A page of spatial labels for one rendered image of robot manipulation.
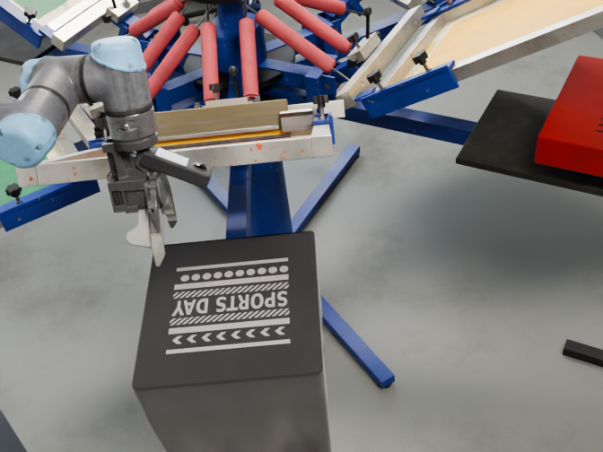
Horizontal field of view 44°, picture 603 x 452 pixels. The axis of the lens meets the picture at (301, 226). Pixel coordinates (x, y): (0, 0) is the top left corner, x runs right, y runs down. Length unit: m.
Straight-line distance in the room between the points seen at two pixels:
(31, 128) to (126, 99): 0.16
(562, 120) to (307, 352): 0.97
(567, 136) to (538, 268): 1.26
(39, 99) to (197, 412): 0.97
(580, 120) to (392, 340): 1.23
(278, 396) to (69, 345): 1.62
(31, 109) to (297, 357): 0.92
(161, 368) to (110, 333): 1.45
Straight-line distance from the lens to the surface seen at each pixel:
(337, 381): 2.92
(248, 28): 2.48
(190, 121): 2.00
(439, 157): 3.89
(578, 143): 2.14
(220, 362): 1.81
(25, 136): 1.11
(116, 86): 1.18
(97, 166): 1.44
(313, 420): 1.91
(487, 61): 2.00
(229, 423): 1.92
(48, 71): 1.22
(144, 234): 1.24
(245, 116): 1.98
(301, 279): 1.96
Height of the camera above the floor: 2.35
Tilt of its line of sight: 42 degrees down
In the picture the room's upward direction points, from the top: 8 degrees counter-clockwise
